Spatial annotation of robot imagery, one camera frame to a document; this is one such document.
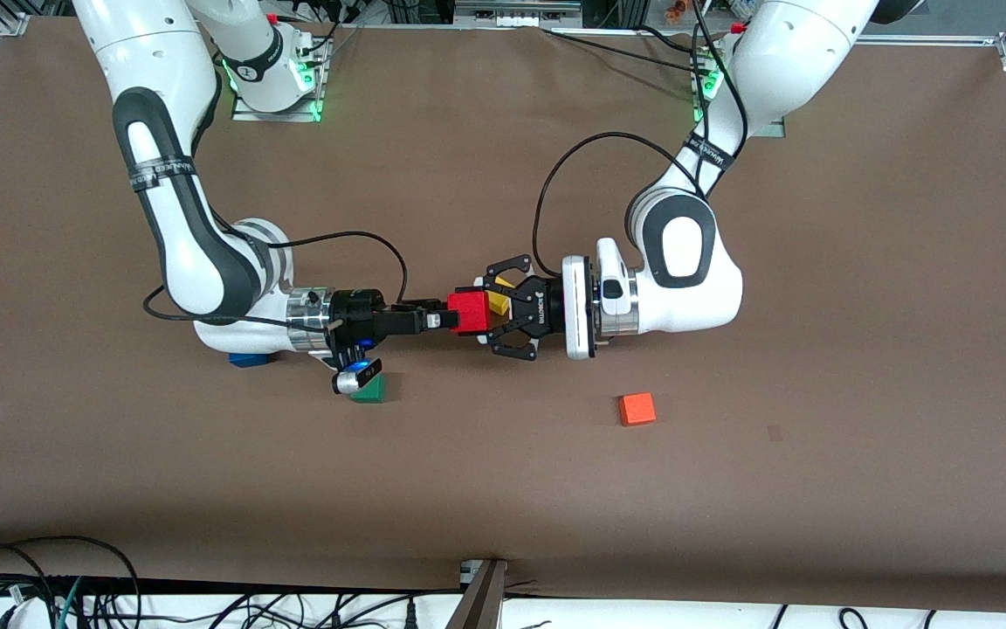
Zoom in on red wooden block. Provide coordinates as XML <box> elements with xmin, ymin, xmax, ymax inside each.
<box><xmin>446</xmin><ymin>288</ymin><xmax>492</xmax><ymax>337</ymax></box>

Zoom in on orange wooden block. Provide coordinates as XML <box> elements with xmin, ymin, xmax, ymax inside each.
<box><xmin>618</xmin><ymin>392</ymin><xmax>657</xmax><ymax>427</ymax></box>

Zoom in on brown table cover sheet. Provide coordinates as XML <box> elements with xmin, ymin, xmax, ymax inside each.
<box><xmin>0</xmin><ymin>16</ymin><xmax>1006</xmax><ymax>612</ymax></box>

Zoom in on dark metal beam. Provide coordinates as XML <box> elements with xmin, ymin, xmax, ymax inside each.
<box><xmin>446</xmin><ymin>559</ymin><xmax>508</xmax><ymax>629</ymax></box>

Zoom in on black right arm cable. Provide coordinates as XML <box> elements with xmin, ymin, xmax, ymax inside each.
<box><xmin>141</xmin><ymin>230</ymin><xmax>408</xmax><ymax>328</ymax></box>

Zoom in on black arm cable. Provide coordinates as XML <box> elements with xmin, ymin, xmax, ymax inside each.
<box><xmin>141</xmin><ymin>230</ymin><xmax>408</xmax><ymax>328</ymax></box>
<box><xmin>534</xmin><ymin>0</ymin><xmax>748</xmax><ymax>280</ymax></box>

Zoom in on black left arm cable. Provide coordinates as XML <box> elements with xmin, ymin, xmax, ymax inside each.
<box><xmin>534</xmin><ymin>0</ymin><xmax>748</xmax><ymax>280</ymax></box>

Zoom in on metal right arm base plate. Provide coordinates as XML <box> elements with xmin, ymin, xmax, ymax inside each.
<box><xmin>232</xmin><ymin>39</ymin><xmax>324</xmax><ymax>123</ymax></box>

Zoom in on black base power cable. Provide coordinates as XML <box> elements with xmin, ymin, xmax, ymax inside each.
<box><xmin>542</xmin><ymin>24</ymin><xmax>706</xmax><ymax>78</ymax></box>

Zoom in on black looping floor cable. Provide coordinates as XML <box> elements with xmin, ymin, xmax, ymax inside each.
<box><xmin>0</xmin><ymin>536</ymin><xmax>142</xmax><ymax>629</ymax></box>

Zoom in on teal floor cable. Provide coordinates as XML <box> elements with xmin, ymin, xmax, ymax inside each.
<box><xmin>56</xmin><ymin>577</ymin><xmax>86</xmax><ymax>629</ymax></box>

